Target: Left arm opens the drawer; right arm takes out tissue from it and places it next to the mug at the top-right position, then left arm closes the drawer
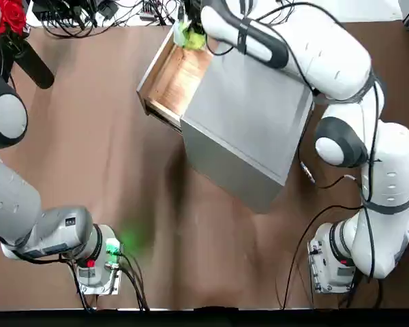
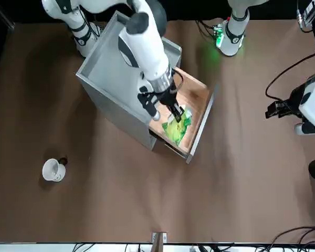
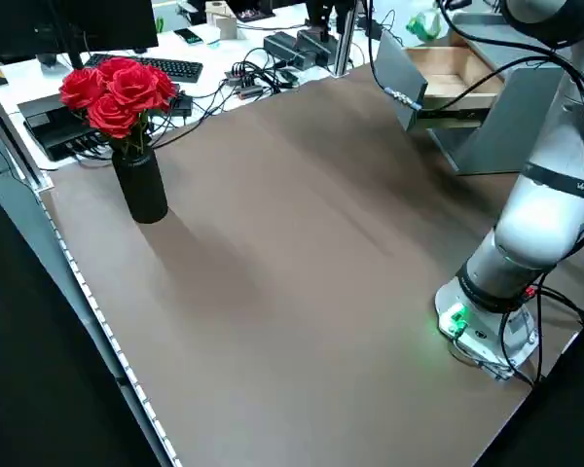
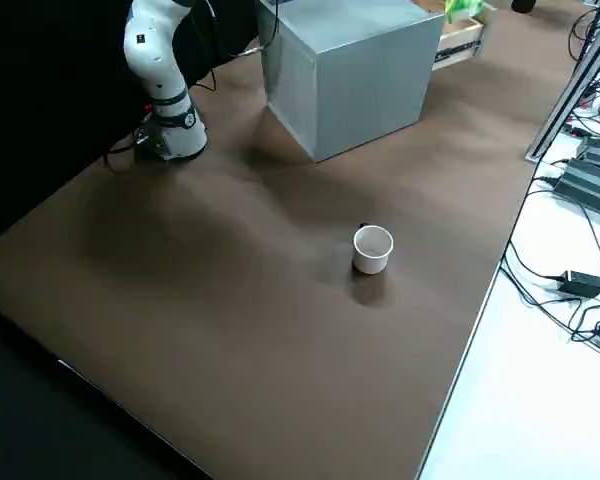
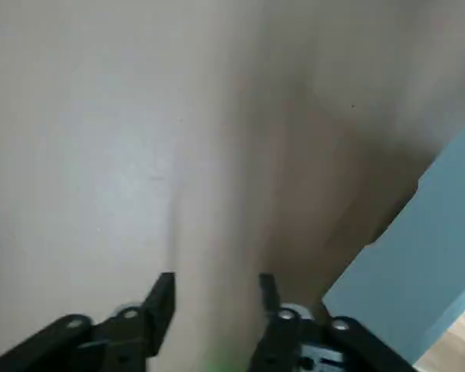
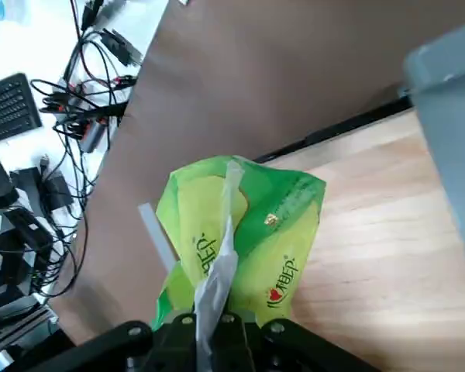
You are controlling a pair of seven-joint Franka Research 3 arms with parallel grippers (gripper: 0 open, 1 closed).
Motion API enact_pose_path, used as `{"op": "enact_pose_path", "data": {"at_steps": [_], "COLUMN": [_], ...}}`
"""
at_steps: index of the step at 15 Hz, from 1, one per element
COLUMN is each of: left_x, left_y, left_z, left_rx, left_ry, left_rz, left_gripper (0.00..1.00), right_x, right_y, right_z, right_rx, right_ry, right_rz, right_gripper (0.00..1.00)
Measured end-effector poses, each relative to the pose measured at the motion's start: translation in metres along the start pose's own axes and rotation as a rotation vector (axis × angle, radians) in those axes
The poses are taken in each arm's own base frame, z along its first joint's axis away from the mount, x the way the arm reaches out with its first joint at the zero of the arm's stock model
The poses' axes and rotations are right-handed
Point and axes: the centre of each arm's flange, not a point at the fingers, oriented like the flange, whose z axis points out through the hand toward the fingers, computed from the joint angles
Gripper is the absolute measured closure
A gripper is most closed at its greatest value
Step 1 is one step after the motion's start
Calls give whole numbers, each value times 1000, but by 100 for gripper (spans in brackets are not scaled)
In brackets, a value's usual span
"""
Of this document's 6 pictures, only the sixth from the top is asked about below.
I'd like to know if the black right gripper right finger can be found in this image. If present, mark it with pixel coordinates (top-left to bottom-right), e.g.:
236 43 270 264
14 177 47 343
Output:
212 314 377 372

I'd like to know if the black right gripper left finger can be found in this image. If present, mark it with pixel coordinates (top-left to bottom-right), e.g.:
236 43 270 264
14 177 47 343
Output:
61 312 198 372

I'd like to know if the green tissue pack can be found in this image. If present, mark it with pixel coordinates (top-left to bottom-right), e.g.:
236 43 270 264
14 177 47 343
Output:
150 154 327 331

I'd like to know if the wooden drawer with grey front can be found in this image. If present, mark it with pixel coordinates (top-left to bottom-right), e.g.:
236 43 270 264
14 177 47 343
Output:
138 96 465 372

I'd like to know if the grey drawer cabinet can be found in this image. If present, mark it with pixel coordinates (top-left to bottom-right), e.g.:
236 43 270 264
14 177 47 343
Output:
397 19 465 284

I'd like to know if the black power adapter brick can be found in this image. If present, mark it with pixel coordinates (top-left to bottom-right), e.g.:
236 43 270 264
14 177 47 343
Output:
0 207 55 280
7 164 74 214

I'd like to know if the grey usb hub with plugs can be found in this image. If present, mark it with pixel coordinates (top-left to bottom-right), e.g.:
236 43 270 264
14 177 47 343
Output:
42 77 137 154

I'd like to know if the black keyboard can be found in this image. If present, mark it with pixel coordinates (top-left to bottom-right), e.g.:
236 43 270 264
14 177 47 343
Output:
0 72 43 146

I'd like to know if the aluminium frame post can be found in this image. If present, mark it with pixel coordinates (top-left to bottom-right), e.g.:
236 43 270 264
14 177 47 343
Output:
0 301 61 357

